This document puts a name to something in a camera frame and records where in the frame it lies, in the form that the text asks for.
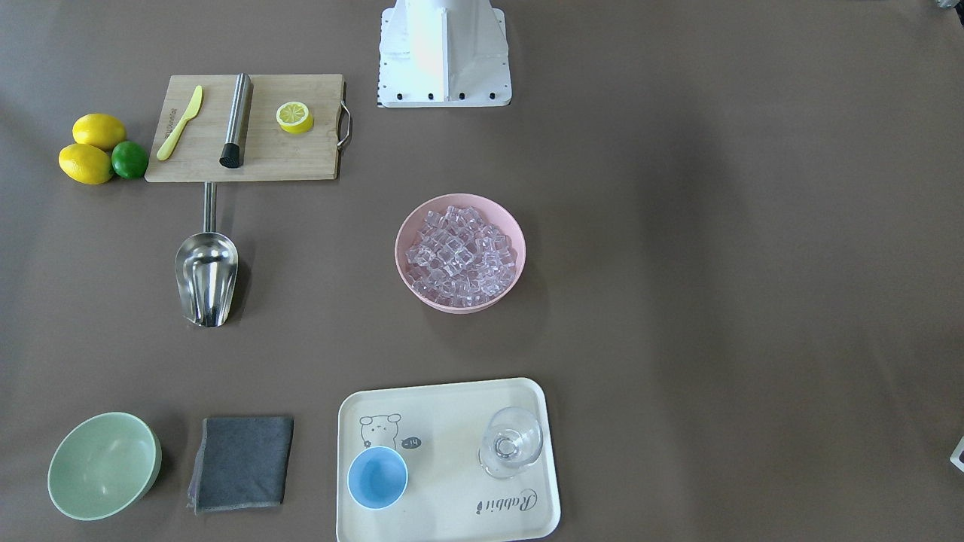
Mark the pink bowl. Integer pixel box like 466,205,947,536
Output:
395,193,527,315

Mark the stainless steel ice scoop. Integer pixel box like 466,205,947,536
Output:
175,181,239,328

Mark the pile of clear ice cubes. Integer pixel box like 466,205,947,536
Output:
405,205,519,308

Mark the light blue cup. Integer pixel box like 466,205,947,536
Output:
346,446,409,510

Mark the cream serving tray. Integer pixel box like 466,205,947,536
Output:
335,377,562,541

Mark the clear wine glass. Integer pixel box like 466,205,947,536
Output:
478,406,545,478

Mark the half lemon slice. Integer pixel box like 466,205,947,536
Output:
275,102,314,134

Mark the bamboo cutting board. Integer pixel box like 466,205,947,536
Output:
145,73,349,183

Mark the steel muddler black tip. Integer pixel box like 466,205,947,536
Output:
219,73,254,169

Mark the grey folded cloth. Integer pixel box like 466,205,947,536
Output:
188,416,294,514

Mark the yellow plastic knife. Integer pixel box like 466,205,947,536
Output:
156,85,203,161

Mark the green lime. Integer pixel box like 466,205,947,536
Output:
111,141,149,179

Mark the upper whole yellow lemon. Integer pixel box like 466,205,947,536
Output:
72,113,127,152

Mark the whole yellow lemon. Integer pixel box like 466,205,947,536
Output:
58,143,114,185
72,113,127,152

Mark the lower whole yellow lemon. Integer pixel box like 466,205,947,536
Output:
58,143,114,185

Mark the light green bowl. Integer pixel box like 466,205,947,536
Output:
46,412,162,521

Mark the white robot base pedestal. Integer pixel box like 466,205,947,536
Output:
377,1,513,108

